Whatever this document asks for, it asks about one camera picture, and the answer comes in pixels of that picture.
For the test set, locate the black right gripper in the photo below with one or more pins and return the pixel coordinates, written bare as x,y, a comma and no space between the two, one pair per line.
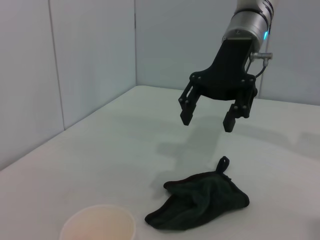
230,72

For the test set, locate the dark blue rag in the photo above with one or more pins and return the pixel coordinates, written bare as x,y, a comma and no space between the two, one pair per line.
197,202

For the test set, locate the white paper cup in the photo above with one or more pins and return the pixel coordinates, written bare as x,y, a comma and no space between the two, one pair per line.
97,222

